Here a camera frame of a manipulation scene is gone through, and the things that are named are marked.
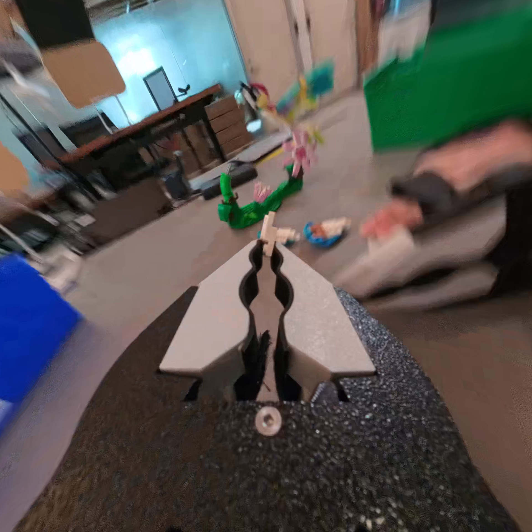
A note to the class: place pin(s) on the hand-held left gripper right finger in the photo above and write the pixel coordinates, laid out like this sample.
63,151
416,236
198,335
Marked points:
324,332

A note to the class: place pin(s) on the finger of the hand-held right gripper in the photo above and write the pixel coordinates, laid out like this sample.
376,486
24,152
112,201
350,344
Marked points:
415,289
457,237

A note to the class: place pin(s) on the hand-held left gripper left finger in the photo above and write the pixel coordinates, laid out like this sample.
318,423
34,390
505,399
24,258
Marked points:
212,328

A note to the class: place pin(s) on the blue lego base assembly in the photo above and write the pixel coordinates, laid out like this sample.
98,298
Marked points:
326,232

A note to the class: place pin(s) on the white lego plate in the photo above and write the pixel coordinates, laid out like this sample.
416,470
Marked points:
289,235

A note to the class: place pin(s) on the white and brown lego assembly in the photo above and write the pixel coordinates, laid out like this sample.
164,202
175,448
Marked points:
270,232

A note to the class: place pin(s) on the green lego plant model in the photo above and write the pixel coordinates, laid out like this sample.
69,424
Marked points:
249,212

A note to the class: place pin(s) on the colourful lego box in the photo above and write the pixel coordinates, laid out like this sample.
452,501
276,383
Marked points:
320,79

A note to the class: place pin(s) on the person's right hand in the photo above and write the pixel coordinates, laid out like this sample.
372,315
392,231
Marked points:
478,158

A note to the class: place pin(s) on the black flat case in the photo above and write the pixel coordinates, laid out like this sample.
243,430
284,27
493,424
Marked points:
232,183

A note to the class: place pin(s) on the green plastic bin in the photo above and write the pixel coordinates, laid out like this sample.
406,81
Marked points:
449,83

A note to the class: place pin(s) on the blue plastic bin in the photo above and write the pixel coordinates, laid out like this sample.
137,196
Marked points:
33,324

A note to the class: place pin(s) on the yellow pencil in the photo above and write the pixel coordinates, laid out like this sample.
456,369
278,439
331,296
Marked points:
272,156

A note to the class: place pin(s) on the stack of cardboard boxes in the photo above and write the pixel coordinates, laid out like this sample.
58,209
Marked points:
226,124

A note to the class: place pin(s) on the dark wooden table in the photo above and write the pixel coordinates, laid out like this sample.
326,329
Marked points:
137,124

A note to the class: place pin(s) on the light wood standing desk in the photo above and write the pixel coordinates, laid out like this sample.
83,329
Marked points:
12,170
83,70

